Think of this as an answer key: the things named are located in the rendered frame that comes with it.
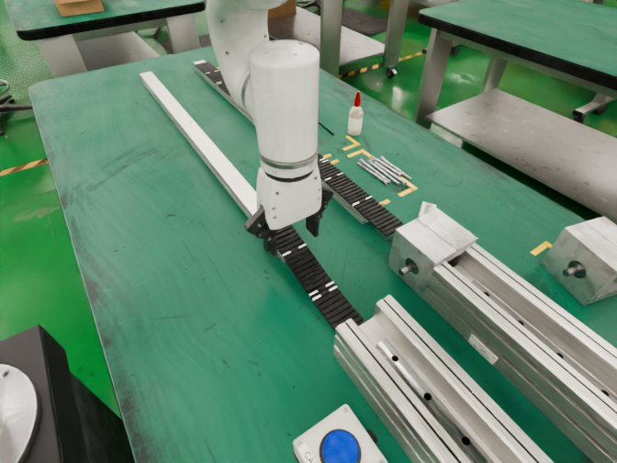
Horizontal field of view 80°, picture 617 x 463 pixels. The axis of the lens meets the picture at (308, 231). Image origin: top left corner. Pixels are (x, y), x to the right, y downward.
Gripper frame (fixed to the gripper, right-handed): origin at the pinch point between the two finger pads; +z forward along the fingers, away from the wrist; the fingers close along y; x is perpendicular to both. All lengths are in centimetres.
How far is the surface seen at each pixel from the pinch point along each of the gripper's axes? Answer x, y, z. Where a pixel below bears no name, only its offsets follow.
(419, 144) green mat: -16, -49, 6
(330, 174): -14.5, -18.9, 2.7
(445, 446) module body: 37.9, 3.4, -2.3
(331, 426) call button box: 29.1, 12.1, 0.2
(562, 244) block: 27.3, -38.0, -0.4
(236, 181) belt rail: -24.2, 0.0, 3.2
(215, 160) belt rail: -34.5, 0.7, 3.2
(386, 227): 5.2, -18.1, 3.0
